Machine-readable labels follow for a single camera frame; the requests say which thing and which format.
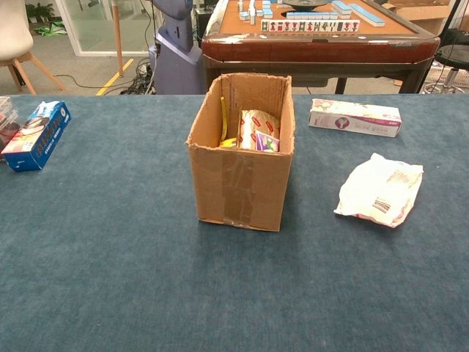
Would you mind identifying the white chair wooden legs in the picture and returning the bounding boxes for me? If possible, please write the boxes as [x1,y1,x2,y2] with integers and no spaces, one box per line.
[0,0,66,95]

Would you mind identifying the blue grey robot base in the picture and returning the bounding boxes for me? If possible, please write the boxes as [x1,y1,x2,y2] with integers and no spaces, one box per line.
[148,0,208,95]

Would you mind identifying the snack packets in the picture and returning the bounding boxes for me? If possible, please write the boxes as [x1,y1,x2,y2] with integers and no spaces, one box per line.
[333,153,424,229]

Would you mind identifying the long blue-backed mahjong tile row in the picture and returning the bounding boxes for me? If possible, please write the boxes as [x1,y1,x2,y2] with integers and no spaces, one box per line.
[350,3,386,27]

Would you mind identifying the open brown cardboard box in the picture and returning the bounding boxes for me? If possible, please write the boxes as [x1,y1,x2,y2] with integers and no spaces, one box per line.
[185,72,296,232]

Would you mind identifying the stacked blue-backed mahjong tiles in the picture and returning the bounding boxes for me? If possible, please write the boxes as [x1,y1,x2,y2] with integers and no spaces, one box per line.
[237,0,274,25]

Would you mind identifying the yellow orange snack packet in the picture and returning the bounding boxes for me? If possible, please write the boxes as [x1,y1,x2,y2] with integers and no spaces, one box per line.
[218,95,239,148]

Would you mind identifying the clear plastic box red contents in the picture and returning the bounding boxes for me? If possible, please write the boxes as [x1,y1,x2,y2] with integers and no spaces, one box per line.
[0,95,20,158]

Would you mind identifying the tangled black cable bundle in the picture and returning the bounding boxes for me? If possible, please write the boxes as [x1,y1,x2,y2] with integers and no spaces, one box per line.
[120,58,157,95]

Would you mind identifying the white plastic basket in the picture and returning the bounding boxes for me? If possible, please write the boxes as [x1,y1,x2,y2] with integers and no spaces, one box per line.
[423,60,469,95]

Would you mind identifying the black floor cable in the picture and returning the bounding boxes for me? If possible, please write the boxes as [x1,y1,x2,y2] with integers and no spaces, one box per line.
[54,73,147,91]

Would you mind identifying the blue cookie box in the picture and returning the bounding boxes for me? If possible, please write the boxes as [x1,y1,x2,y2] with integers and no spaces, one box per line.
[0,100,72,172]

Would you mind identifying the wooden pole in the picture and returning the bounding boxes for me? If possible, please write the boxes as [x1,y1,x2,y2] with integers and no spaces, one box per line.
[111,0,125,78]

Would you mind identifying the beige snack bag red labels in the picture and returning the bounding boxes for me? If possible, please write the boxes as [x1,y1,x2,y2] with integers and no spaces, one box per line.
[237,109,281,152]

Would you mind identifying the long pink floral box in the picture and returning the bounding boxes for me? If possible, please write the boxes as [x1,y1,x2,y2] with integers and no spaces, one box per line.
[308,98,402,139]

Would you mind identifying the purple snack packet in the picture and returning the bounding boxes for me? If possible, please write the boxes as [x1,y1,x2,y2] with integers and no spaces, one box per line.
[254,129,281,153]

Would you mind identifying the black chrome swivel stool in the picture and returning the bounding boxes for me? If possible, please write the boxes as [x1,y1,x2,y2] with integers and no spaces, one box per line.
[421,43,469,95]

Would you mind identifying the green potted plant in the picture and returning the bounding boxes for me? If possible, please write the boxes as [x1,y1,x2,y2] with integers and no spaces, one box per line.
[25,2,56,25]

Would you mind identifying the face-up mahjong tile row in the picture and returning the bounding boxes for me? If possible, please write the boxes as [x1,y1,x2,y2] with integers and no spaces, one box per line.
[260,20,361,33]

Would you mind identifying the brown mahjong table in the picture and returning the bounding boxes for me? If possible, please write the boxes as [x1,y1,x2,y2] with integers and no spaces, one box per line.
[201,0,440,95]

